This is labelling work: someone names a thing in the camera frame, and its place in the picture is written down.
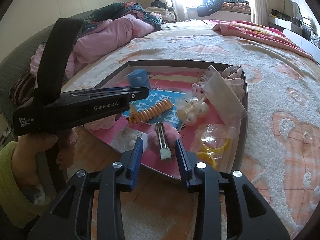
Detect dark jacket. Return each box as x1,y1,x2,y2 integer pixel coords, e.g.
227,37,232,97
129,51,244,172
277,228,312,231
197,0,224,17

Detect white earrings on card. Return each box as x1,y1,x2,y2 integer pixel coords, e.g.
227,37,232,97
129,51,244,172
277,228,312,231
111,127,144,153

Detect white dressing desk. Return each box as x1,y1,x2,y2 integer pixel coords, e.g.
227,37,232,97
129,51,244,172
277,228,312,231
269,14,320,53

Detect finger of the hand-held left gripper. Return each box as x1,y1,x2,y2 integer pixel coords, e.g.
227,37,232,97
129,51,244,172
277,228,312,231
69,86,150,101

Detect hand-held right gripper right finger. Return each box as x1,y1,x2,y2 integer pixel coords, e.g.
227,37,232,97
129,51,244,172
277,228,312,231
175,139,290,240

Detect white window seat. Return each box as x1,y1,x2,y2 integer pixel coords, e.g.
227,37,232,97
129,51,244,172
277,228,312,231
186,7,252,22

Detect beige clothes pile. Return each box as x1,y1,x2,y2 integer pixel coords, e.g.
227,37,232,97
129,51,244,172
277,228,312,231
145,6,177,23

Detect yellow bangles in clear bag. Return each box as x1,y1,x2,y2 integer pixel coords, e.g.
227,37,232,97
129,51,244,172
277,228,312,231
191,124,237,172

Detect orange spiral hair tie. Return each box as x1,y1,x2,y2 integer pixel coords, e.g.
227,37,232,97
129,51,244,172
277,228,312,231
129,99,174,124

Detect pink fluffy hair clip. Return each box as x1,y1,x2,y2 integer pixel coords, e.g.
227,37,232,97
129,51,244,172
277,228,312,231
146,122,182,161

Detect clear plastic bag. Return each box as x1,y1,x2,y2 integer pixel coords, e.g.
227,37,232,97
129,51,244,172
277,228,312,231
199,65,248,125

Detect white hair claw clip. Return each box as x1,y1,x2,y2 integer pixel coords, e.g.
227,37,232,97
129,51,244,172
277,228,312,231
174,96,209,127

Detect vanity mirror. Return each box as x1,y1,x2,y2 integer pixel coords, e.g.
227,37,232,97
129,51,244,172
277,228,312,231
282,0,304,18

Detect black desk organizer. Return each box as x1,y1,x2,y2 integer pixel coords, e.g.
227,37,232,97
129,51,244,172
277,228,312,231
291,16,313,34

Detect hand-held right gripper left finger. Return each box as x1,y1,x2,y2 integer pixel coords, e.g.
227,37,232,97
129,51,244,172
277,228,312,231
27,137,144,240

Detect sheer curtain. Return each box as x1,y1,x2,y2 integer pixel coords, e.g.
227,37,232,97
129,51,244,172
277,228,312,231
160,0,188,22
250,0,270,27

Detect red-pink patterned blanket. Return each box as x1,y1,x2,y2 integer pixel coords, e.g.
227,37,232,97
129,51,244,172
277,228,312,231
204,20,313,58

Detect grey-green padded headboard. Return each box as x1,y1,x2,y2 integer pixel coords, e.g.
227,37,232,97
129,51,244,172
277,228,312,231
0,7,100,120

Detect pink fluffy ball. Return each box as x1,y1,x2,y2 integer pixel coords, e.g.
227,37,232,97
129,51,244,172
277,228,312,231
94,116,118,130

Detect person's left hand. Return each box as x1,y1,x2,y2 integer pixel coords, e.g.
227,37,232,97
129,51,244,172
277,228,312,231
11,127,78,188

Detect blue hair accessory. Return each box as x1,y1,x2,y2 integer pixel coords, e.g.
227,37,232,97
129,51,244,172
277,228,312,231
126,68,150,90

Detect grey tray box pink inside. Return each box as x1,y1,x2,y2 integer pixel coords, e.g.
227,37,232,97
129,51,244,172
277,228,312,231
62,59,248,180

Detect floral fabric bow hair clip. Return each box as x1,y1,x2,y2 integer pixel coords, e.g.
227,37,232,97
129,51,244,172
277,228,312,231
191,65,247,100

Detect dark floral quilt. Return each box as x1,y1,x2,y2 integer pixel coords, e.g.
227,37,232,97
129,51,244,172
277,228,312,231
80,1,163,32

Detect colourful folded blanket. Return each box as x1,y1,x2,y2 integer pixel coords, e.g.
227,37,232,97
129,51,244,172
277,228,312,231
221,0,251,12

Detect maroon striped cloth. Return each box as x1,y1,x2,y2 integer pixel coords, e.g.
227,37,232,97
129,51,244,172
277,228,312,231
9,67,38,105

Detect pink quilt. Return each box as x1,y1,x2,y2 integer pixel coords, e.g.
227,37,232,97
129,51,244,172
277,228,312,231
30,14,158,80

